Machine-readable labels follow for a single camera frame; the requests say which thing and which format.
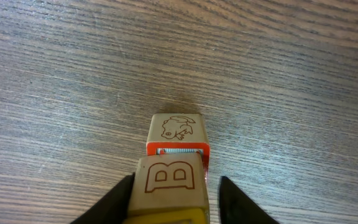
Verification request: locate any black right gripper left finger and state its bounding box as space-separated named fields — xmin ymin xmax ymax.
xmin=71 ymin=173 xmax=135 ymax=224

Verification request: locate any yellow top block red M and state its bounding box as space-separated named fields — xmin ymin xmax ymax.
xmin=145 ymin=113 xmax=211 ymax=178

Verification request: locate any wooden block yellow K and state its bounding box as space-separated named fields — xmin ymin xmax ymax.
xmin=124 ymin=152 xmax=209 ymax=224

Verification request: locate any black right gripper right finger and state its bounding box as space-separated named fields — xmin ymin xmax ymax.
xmin=218 ymin=176 xmax=278 ymax=224

